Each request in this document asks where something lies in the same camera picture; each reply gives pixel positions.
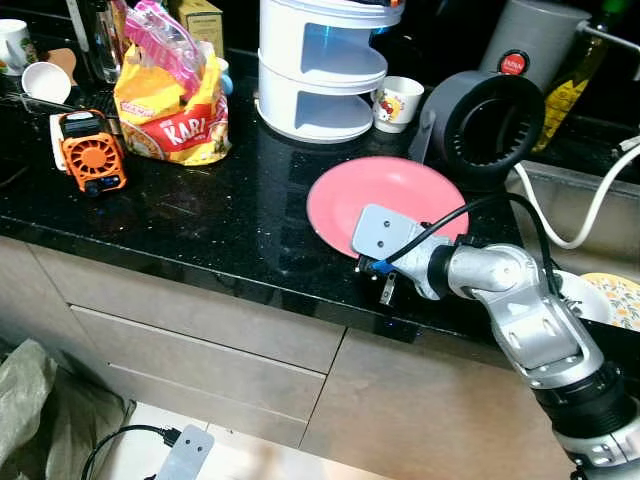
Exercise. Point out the pink round plate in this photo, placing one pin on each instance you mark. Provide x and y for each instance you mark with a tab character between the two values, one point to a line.
380	190

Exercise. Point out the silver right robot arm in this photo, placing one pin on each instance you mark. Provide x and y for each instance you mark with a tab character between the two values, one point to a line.
530	320

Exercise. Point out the black round fan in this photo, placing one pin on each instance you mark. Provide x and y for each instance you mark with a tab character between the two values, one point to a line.
450	130

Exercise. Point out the white tiered storage container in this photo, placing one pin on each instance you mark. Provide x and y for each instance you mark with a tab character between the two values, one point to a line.
320	110

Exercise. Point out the white cup red print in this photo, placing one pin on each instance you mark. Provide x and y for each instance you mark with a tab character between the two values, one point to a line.
397	105

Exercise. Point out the steel sink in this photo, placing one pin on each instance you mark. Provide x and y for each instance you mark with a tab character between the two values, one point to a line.
600	215

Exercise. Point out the blue mug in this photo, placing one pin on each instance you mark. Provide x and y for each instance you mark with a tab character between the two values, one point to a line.
222	78

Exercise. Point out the yellow snack bag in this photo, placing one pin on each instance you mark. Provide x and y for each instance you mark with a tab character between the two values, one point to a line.
170	125

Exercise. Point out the yellow floral plate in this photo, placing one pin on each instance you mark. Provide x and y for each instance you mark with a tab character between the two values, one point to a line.
620	295

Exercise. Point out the olive oil bottle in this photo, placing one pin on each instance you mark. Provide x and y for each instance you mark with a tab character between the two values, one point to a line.
570	100

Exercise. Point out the white power plug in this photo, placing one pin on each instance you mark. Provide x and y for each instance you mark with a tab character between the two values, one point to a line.
630	145

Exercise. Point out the grey thermos jug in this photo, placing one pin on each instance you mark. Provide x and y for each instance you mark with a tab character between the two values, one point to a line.
530	30

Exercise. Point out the orange portable fan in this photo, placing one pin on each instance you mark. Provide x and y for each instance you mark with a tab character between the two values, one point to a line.
92	155

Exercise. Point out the olive yellow carton box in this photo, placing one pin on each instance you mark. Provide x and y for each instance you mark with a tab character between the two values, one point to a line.
203	20

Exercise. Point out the pink plastic packet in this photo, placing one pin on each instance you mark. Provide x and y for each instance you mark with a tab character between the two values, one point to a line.
165	40

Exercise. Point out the grey green sack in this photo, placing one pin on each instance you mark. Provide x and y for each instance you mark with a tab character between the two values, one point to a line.
50	410

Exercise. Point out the dark glass bottle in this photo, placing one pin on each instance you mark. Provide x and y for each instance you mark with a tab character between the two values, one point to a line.
110	40

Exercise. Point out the brown wooden board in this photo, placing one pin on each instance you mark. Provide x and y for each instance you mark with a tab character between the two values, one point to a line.
65	58

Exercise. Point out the small white bowl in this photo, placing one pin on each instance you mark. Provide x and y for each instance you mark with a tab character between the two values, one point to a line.
47	82

